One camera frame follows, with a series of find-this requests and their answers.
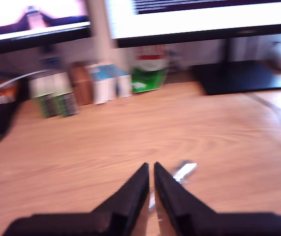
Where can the black computer monitor dark screen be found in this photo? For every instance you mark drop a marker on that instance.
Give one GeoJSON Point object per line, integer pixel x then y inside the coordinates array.
{"type": "Point", "coordinates": [32, 37]}

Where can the black Huawei monitor on stand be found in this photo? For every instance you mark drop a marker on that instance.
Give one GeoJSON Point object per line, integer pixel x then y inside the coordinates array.
{"type": "Point", "coordinates": [241, 78]}

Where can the green red white snack bag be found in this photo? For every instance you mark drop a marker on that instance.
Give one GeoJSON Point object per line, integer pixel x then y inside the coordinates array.
{"type": "Point", "coordinates": [147, 78]}

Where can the green and grey printed box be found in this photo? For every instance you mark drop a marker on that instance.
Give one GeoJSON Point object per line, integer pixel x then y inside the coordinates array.
{"type": "Point", "coordinates": [67, 105]}

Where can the white and blue box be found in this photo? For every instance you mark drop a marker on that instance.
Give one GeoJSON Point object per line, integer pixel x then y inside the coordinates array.
{"type": "Point", "coordinates": [99, 91]}
{"type": "Point", "coordinates": [124, 86]}
{"type": "Point", "coordinates": [111, 88]}

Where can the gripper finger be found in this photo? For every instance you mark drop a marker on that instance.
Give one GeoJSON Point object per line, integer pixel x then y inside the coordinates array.
{"type": "Point", "coordinates": [128, 204]}
{"type": "Point", "coordinates": [179, 206]}

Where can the brown cardboard box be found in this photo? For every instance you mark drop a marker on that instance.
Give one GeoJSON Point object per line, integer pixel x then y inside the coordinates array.
{"type": "Point", "coordinates": [81, 83]}

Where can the blue grey badge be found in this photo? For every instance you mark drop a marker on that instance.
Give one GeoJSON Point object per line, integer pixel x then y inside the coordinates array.
{"type": "Point", "coordinates": [51, 61]}

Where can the dark green printed box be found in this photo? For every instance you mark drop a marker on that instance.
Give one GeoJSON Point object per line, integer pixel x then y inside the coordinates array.
{"type": "Point", "coordinates": [43, 105]}

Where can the metallic laser pointer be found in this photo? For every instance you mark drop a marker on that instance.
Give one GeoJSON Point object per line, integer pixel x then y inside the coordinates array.
{"type": "Point", "coordinates": [185, 169]}

